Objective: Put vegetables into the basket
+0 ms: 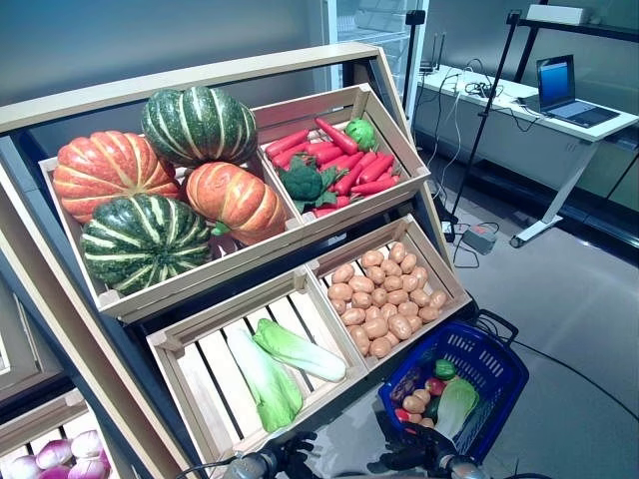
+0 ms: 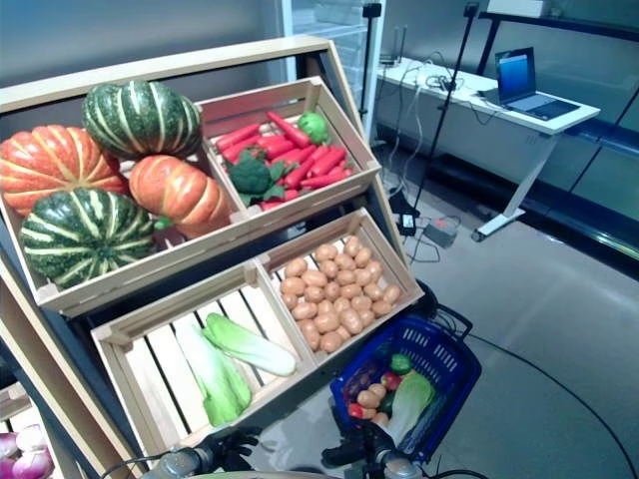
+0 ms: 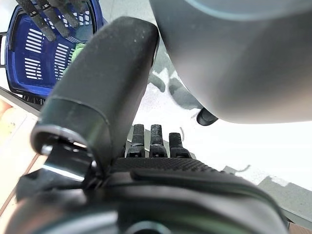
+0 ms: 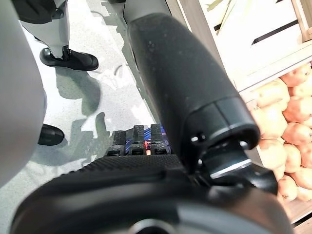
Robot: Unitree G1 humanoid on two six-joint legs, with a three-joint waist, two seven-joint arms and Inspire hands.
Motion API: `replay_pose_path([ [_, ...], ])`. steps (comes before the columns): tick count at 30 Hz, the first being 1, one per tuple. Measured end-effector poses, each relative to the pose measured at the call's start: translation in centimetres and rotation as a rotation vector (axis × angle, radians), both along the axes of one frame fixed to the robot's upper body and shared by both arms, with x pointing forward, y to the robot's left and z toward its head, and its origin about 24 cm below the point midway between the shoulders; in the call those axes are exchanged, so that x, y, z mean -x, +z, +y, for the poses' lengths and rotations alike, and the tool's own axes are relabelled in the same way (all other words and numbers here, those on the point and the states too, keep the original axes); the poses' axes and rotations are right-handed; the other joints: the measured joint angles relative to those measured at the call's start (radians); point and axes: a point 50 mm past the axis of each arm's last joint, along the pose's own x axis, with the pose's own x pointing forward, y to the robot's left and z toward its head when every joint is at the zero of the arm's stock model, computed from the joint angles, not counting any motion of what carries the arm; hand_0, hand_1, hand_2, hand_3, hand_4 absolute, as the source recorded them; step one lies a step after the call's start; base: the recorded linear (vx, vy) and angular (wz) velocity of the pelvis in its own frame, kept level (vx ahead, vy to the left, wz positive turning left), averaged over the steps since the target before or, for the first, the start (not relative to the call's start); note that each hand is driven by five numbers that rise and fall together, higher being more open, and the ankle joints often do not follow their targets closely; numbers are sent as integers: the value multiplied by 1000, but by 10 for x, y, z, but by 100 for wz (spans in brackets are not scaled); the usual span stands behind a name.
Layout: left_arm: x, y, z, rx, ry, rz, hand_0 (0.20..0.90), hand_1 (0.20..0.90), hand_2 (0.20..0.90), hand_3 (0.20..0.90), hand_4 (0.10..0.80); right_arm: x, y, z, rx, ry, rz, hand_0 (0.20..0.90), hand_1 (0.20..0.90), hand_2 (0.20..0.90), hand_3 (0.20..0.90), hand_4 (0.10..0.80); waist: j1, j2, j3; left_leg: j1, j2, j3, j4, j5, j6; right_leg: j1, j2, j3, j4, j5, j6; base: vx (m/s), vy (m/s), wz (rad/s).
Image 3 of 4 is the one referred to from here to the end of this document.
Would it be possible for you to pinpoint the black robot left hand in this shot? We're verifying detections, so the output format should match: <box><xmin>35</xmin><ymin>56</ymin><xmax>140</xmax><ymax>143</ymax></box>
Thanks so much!
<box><xmin>4</xmin><ymin>16</ymin><xmax>290</xmax><ymax>234</ymax></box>

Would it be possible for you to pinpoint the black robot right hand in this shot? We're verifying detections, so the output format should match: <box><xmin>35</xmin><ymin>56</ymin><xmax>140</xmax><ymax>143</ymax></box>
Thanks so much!
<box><xmin>16</xmin><ymin>0</ymin><xmax>91</xmax><ymax>41</ymax></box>

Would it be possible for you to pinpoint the blue plastic shopping basket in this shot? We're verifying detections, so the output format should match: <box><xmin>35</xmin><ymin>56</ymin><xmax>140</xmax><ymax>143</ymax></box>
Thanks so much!
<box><xmin>4</xmin><ymin>0</ymin><xmax>108</xmax><ymax>104</ymax></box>

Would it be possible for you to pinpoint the napa cabbage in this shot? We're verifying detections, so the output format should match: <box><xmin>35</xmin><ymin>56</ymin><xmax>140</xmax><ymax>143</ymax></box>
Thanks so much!
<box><xmin>62</xmin><ymin>41</ymin><xmax>88</xmax><ymax>76</ymax></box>

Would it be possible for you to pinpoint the wooden display rack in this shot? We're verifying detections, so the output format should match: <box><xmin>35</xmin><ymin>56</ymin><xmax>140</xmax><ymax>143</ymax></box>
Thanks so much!
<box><xmin>0</xmin><ymin>96</ymin><xmax>49</xmax><ymax>227</ymax></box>

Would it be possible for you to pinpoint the silver robot left leg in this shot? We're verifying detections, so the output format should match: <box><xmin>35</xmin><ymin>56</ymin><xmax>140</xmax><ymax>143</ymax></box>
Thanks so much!
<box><xmin>148</xmin><ymin>0</ymin><xmax>312</xmax><ymax>126</ymax></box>

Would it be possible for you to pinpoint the black basket pull handle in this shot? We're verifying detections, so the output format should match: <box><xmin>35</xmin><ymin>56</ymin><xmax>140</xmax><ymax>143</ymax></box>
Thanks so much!
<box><xmin>0</xmin><ymin>31</ymin><xmax>8</xmax><ymax>69</ymax></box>

